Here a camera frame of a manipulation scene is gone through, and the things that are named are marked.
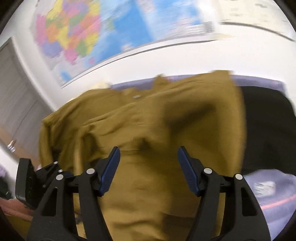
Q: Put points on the black garment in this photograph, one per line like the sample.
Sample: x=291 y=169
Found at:
x=270 y=121

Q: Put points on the purple plaid bed sheet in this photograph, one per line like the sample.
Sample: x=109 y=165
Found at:
x=274 y=189

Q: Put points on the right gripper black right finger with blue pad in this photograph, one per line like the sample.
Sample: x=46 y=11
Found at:
x=243 y=218

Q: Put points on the colourful wall map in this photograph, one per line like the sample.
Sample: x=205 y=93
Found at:
x=74 y=36

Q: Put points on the mustard yellow jacket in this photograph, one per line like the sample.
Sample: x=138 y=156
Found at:
x=149 y=198

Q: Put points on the grey wooden door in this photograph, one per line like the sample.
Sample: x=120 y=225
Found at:
x=22 y=108

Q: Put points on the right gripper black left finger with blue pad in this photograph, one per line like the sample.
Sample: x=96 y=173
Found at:
x=54 y=218

